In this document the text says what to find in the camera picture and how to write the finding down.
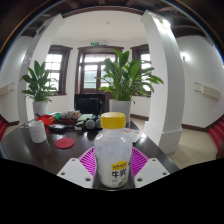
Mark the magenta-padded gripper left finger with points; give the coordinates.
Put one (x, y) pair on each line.
(77, 171)

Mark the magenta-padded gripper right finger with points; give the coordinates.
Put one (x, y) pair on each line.
(150, 170)

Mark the yellow-capped clear plastic bottle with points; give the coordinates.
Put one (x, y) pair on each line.
(112, 150)

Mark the flat round red coaster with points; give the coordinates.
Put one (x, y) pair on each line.
(64, 143)

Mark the grey-headed microphone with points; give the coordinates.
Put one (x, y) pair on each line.
(98, 123)
(90, 124)

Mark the green cloth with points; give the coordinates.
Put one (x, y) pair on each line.
(85, 117)

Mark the white speckled mug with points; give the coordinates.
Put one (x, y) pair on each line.
(37, 132)

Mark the red plastic box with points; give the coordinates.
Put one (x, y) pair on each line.
(46, 120)

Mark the black chair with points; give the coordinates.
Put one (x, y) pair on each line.
(88, 104)

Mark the small-leaved plant in white pot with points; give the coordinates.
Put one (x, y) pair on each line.
(40, 86)

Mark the large plant in white pot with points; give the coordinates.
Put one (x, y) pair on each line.
(124, 78)

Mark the dark wooden glazed door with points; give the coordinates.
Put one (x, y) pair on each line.
(90, 71)

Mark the green exit sign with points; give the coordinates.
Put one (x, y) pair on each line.
(95, 43)

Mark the white wall radiator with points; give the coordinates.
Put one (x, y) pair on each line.
(6, 89)
(208, 90)

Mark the wall lamp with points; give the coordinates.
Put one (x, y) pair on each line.
(185, 56)

